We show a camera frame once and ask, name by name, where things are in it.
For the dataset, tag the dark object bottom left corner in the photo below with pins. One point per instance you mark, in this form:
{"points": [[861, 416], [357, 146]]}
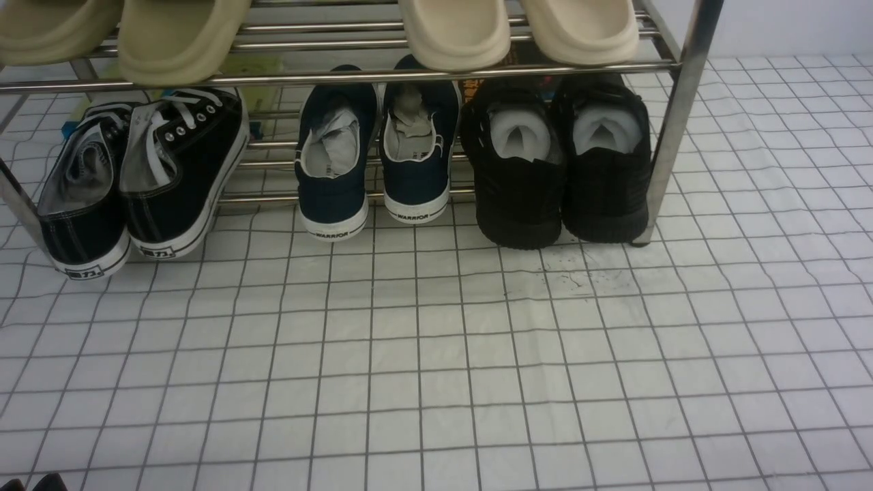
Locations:
{"points": [[49, 482]]}

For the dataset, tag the navy sneaker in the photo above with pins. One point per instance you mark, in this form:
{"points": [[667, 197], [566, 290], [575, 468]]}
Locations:
{"points": [[337, 125], [417, 136]]}

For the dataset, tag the navy sneaker left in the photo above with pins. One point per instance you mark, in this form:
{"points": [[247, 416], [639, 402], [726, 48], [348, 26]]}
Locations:
{"points": [[337, 125]]}

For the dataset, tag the black canvas sneaker right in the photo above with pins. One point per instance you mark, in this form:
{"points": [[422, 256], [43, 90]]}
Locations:
{"points": [[181, 150]]}

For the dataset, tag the beige slipper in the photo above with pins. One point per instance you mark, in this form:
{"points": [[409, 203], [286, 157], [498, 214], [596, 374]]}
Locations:
{"points": [[456, 36], [584, 32]]}

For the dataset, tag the beige slipper left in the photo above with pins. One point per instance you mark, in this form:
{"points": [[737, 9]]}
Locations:
{"points": [[456, 36]]}

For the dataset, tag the white grid floor cloth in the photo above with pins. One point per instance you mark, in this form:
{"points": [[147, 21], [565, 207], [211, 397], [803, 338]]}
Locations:
{"points": [[733, 353]]}

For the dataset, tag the olive green slipper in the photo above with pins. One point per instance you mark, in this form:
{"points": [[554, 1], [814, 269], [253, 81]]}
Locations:
{"points": [[50, 32], [176, 43]]}

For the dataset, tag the black canvas sneaker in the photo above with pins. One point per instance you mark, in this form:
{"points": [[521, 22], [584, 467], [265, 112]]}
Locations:
{"points": [[181, 150], [80, 207]]}

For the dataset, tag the beige slipper right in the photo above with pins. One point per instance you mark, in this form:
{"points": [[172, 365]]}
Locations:
{"points": [[584, 32]]}

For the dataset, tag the black box with orange print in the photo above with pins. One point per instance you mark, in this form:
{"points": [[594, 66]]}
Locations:
{"points": [[520, 53]]}

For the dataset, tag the silver metal shoe rack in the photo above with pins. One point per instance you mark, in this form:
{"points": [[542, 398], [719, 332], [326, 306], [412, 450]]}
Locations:
{"points": [[684, 66]]}

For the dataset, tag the black knit sneaker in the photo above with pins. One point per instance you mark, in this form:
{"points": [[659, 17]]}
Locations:
{"points": [[605, 134], [518, 164]]}

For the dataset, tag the olive green slipper far left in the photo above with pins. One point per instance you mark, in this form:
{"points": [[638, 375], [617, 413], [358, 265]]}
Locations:
{"points": [[50, 32]]}

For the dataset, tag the blue object behind rack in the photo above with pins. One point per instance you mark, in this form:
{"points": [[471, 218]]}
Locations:
{"points": [[69, 128]]}

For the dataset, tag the black canvas sneaker left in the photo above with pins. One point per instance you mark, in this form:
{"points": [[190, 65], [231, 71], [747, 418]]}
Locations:
{"points": [[80, 207]]}

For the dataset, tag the navy sneaker right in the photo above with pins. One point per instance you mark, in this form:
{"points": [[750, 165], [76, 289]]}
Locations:
{"points": [[417, 136]]}

